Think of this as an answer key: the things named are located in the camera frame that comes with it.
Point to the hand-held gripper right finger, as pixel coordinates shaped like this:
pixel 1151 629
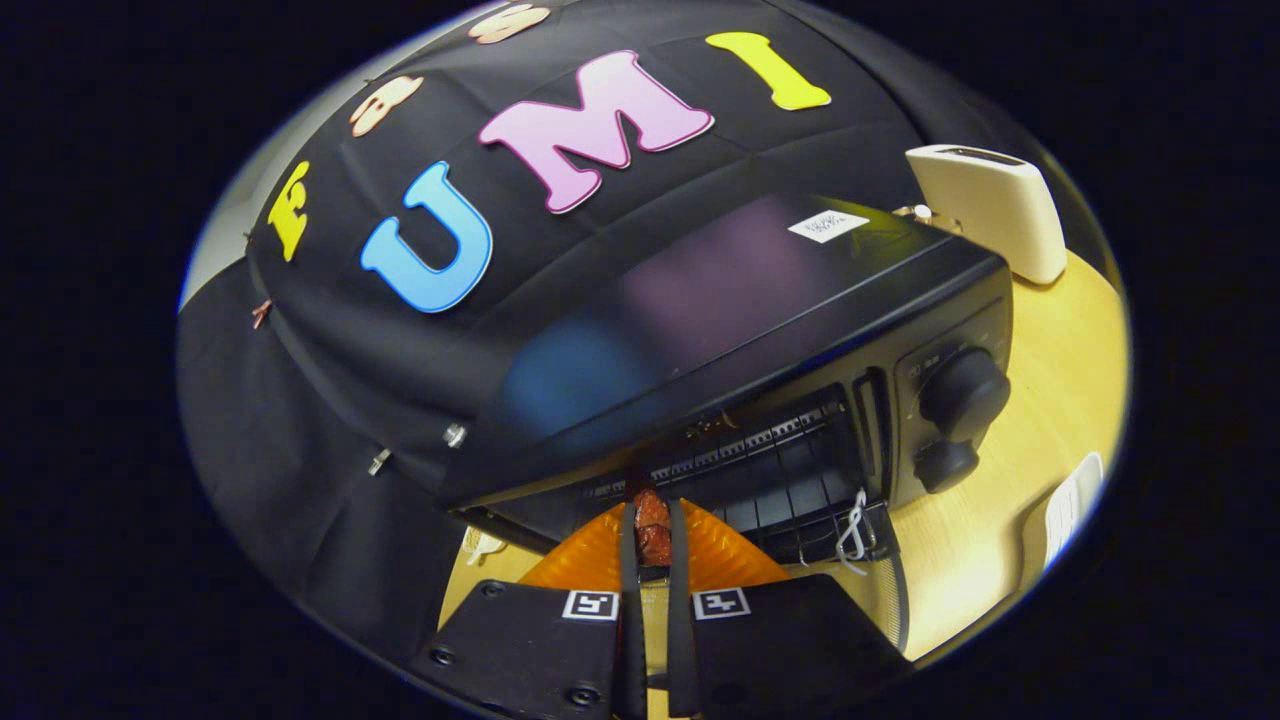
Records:
pixel 680 640

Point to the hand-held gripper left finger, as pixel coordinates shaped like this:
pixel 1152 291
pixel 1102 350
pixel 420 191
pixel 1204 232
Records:
pixel 632 640

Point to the red dried meat strip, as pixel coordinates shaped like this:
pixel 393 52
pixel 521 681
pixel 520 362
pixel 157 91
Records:
pixel 652 530

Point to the black toaster oven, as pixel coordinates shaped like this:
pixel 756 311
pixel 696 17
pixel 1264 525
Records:
pixel 750 290

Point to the white bread toaster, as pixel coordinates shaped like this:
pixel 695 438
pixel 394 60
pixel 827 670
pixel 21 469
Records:
pixel 990 210

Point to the silver cloth clip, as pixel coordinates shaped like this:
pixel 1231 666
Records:
pixel 379 461

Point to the small white square dish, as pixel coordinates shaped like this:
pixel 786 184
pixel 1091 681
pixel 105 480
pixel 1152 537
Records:
pixel 1075 505

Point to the copper cloth clip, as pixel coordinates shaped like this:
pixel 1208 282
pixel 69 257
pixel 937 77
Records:
pixel 261 313

